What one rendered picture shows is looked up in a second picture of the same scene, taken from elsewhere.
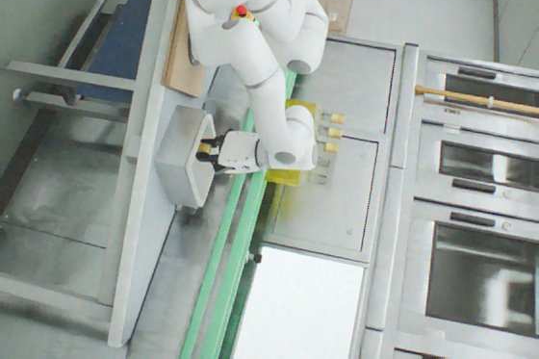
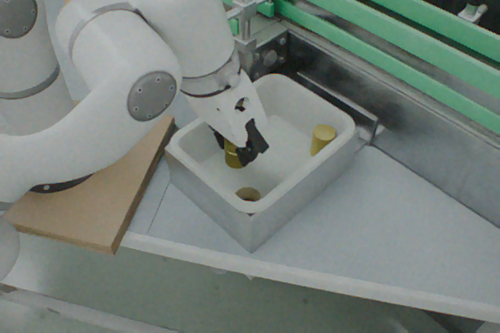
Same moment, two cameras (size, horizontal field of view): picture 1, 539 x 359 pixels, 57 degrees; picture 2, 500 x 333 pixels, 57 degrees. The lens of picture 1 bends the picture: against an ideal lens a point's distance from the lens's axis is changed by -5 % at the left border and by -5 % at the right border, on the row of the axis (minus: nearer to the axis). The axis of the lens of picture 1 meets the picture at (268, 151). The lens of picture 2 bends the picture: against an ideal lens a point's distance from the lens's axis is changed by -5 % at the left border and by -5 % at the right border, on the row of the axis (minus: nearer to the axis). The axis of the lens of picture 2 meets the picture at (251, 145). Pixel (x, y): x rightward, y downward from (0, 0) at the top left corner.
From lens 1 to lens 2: 0.89 m
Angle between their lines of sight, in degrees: 41
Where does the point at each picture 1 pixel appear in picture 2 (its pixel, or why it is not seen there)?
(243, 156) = (216, 112)
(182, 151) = (228, 211)
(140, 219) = (355, 283)
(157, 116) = (173, 248)
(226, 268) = (483, 89)
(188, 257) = (453, 154)
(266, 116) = (47, 175)
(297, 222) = not seen: outside the picture
